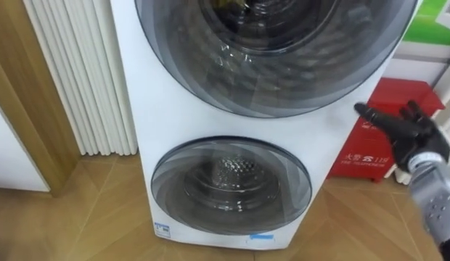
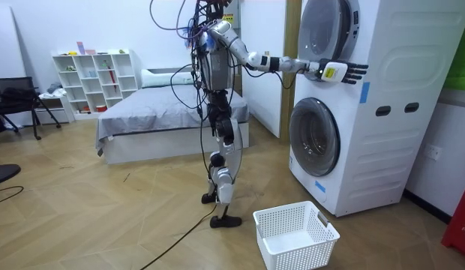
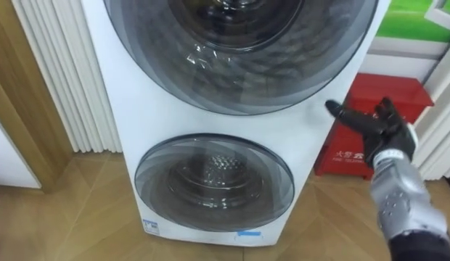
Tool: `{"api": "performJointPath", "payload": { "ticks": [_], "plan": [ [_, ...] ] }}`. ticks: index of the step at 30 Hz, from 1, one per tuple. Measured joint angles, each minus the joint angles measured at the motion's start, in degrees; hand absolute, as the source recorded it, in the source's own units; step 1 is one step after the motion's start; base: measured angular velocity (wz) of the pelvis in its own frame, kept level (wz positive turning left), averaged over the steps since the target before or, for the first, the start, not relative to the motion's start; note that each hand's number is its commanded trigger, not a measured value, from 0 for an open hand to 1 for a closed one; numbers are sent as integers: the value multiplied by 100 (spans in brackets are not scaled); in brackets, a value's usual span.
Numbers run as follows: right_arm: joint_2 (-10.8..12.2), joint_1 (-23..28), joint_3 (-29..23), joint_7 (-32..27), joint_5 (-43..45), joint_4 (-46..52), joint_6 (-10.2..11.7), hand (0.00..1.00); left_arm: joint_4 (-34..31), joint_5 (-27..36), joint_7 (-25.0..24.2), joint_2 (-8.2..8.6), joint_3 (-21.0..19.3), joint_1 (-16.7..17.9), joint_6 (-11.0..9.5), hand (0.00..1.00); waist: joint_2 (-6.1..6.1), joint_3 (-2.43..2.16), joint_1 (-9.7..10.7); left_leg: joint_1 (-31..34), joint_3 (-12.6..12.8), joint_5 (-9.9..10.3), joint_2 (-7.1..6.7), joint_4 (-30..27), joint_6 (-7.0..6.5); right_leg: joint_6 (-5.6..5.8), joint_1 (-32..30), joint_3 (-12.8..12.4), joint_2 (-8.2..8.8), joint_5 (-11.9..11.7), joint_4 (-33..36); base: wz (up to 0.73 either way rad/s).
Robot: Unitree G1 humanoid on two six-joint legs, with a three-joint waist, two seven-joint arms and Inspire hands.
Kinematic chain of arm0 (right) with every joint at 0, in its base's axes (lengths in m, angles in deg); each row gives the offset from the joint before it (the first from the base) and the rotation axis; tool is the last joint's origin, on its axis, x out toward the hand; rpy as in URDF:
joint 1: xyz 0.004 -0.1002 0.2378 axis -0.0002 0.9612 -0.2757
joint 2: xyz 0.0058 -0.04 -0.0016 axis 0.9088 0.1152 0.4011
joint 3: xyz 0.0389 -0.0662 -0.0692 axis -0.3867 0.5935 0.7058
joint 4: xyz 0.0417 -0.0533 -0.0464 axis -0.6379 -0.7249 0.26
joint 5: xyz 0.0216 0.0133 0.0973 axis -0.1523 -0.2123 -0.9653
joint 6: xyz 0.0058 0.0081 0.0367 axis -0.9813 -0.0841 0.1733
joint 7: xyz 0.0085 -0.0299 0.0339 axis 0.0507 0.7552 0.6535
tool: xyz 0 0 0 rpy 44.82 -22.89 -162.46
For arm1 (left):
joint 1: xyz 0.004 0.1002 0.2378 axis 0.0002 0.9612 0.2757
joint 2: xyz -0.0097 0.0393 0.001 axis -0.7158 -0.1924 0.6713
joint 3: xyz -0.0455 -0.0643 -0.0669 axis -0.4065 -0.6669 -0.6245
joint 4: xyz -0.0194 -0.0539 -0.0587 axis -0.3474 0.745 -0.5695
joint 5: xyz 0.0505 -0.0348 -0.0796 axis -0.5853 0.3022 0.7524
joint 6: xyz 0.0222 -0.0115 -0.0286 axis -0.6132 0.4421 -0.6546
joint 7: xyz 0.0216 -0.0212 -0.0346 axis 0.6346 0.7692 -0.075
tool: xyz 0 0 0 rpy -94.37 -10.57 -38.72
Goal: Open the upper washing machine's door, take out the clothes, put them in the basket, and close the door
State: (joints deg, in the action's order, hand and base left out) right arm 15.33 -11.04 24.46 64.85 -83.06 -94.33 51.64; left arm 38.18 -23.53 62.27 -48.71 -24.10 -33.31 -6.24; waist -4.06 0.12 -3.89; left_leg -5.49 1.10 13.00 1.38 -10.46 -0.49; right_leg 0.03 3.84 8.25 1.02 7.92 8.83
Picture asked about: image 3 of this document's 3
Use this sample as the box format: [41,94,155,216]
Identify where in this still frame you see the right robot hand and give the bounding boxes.
[324,96,419,169]

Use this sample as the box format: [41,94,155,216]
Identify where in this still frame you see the red fire extinguisher box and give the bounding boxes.
[313,72,435,181]

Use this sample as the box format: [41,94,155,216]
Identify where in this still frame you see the white pleated curtain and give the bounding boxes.
[409,39,450,181]
[11,0,123,154]

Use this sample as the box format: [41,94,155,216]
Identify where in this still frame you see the white stacked washing machine tower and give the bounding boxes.
[81,0,392,247]

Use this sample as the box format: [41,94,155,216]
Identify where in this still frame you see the green and white wall board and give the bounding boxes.
[358,0,450,83]

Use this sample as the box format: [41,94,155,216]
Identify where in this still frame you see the wooden door frame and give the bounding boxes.
[0,0,74,194]

